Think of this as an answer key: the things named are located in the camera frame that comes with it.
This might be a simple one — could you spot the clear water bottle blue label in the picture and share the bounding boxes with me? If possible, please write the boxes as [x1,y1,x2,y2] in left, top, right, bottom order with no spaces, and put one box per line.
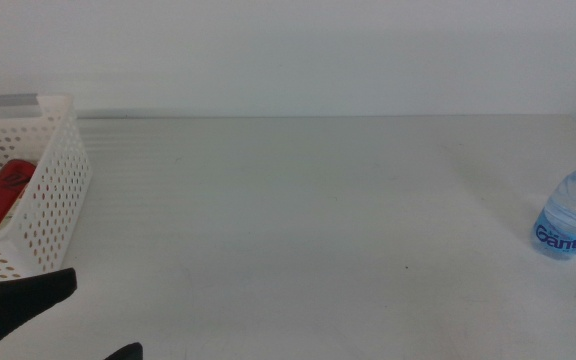
[531,148,576,261]

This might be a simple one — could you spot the white perforated plastic basket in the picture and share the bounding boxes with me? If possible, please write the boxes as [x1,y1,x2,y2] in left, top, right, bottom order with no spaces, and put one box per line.
[0,93,93,284]

